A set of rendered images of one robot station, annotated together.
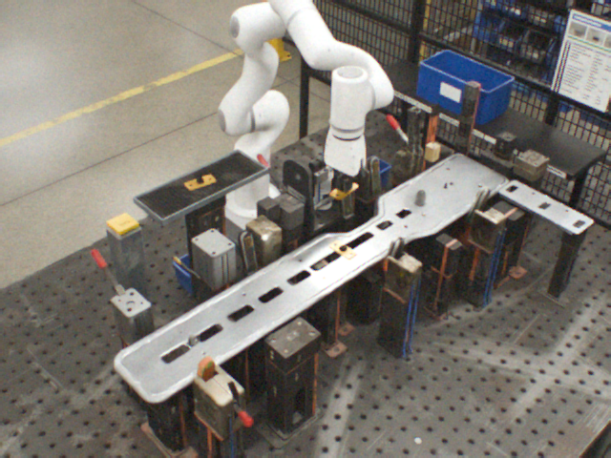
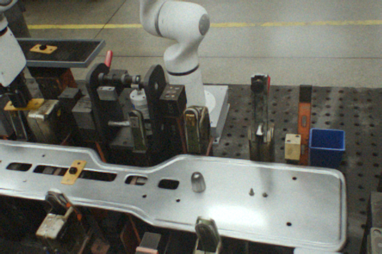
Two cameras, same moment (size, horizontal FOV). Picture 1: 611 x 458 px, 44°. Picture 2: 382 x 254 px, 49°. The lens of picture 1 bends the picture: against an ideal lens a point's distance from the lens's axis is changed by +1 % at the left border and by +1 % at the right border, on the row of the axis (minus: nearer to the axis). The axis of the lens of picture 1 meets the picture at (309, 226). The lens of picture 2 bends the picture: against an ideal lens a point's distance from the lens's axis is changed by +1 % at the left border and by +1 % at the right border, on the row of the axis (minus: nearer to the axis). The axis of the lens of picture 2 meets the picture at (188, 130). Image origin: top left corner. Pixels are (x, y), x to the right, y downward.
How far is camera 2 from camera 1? 2.01 m
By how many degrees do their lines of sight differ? 51
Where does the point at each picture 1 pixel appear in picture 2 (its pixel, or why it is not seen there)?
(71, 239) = not seen: hidden behind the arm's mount
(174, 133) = (367, 59)
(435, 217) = (182, 211)
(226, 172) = (67, 51)
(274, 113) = (176, 24)
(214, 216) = (49, 83)
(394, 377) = not seen: outside the picture
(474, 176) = (304, 208)
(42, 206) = (237, 67)
